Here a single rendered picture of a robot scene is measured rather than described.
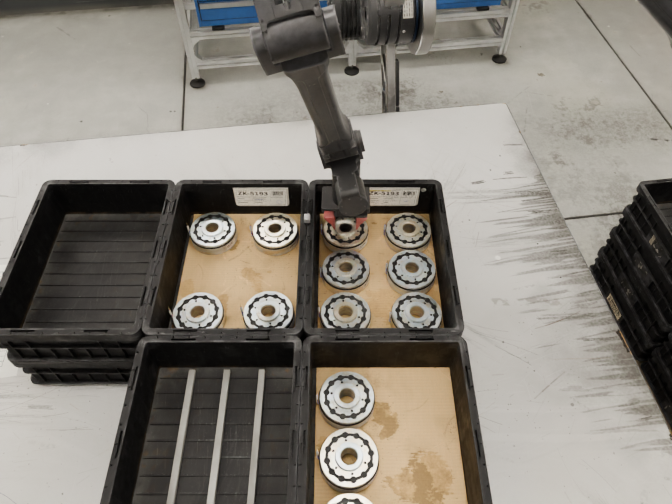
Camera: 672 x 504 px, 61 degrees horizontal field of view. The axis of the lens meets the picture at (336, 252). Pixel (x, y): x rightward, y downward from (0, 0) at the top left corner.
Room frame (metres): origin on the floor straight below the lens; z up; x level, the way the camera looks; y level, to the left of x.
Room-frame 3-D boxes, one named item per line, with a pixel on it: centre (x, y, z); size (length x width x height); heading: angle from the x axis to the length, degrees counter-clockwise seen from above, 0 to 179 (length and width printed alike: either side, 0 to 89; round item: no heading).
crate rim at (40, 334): (0.71, 0.51, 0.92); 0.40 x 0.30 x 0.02; 0
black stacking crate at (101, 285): (0.71, 0.51, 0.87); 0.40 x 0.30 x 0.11; 0
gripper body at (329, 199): (0.82, -0.02, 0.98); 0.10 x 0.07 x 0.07; 89
